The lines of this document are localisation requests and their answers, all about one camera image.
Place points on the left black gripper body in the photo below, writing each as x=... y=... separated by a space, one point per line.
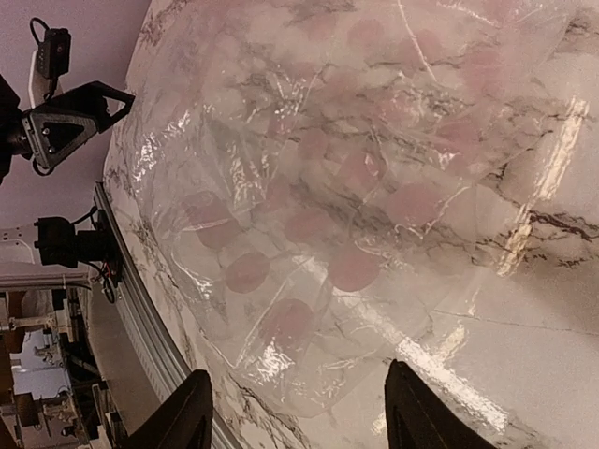
x=13 y=140

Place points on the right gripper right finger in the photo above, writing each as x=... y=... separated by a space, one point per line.
x=416 y=418

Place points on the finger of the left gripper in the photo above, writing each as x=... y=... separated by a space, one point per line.
x=53 y=134
x=105 y=104

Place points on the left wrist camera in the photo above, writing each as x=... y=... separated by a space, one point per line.
x=50 y=61

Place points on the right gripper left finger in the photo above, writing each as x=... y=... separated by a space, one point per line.
x=183 y=421

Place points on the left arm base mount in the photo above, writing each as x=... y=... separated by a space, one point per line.
x=87 y=241

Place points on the clear zip top bag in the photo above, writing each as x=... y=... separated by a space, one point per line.
x=308 y=169

